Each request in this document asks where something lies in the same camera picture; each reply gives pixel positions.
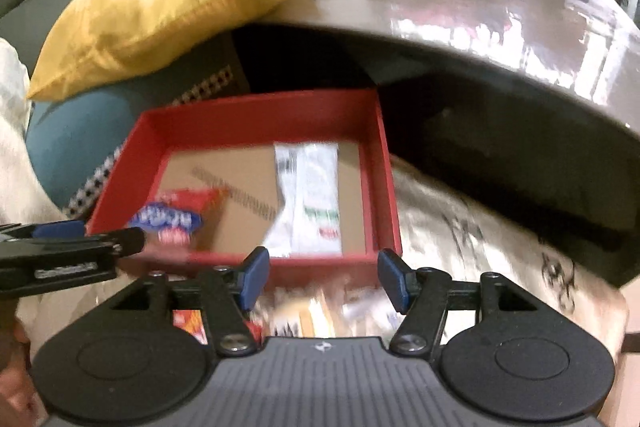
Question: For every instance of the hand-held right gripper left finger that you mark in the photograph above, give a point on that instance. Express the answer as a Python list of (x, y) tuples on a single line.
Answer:
[(254, 279)]

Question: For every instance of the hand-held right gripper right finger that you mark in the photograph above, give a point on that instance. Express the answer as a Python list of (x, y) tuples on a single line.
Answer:
[(394, 281)]

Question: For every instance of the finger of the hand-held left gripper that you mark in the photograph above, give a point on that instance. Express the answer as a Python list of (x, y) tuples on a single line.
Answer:
[(60, 259), (57, 229)]

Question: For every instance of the heap of pale snack packets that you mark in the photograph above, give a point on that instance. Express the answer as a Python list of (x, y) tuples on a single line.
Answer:
[(320, 312)]

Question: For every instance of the red snack packet white print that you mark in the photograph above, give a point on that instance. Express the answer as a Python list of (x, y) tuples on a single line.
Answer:
[(192, 326)]

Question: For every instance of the red snack packet blue logo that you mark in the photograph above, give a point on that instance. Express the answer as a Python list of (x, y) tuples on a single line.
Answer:
[(175, 219)]

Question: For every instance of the red cardboard box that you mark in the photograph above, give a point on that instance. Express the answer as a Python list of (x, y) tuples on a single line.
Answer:
[(250, 117)]

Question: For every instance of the person's left hand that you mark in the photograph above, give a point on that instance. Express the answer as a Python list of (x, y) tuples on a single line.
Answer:
[(15, 377)]

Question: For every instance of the white fleece blanket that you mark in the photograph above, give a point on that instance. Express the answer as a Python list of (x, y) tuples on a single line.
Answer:
[(15, 157)]

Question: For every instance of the teal cushion houndstooth trim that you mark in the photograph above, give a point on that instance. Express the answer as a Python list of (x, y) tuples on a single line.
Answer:
[(75, 132)]

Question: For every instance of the yellow pillow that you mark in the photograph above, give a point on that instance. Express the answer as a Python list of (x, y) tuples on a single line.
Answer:
[(175, 7)]

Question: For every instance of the grey glossy coffee table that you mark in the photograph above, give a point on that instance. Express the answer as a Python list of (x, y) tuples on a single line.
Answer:
[(450, 22)]

